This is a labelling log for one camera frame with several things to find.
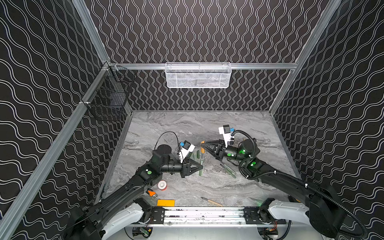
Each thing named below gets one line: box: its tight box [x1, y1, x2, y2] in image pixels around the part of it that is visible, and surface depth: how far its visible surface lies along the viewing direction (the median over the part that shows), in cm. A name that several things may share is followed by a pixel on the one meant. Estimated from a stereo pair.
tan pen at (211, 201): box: [200, 196, 224, 207], surface depth 81 cm
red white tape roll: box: [157, 180, 168, 191], surface depth 84 cm
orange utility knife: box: [147, 190, 158, 199], surface depth 83 cm
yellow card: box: [157, 199, 176, 207], surface depth 80 cm
